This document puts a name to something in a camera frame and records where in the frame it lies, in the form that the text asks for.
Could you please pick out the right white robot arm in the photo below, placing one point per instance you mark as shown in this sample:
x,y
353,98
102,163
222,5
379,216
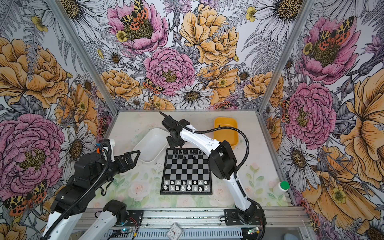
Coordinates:
x,y
221,157

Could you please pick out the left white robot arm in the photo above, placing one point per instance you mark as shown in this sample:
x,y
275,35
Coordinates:
x,y
61,223

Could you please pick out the small white clock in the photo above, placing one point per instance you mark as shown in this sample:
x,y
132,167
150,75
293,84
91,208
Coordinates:
x,y
175,232

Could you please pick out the black and silver chessboard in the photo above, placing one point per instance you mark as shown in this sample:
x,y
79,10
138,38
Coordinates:
x,y
186,172

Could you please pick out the white plastic tray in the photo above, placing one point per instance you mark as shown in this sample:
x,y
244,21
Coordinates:
x,y
151,145

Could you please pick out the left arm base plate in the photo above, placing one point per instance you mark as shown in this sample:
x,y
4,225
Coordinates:
x,y
134,218

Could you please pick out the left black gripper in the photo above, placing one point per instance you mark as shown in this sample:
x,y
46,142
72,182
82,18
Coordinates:
x,y
120,159

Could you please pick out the yellow plastic tray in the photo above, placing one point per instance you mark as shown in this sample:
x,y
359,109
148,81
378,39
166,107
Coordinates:
x,y
229,135

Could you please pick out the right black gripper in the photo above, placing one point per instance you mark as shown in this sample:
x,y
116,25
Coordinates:
x,y
172,144

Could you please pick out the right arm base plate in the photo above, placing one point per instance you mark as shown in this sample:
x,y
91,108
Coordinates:
x,y
232,218

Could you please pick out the white bottle green cap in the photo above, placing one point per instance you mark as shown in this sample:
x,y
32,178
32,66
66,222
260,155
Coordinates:
x,y
281,188

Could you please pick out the aluminium front rail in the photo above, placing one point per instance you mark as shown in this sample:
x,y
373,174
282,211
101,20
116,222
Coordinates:
x,y
162,218

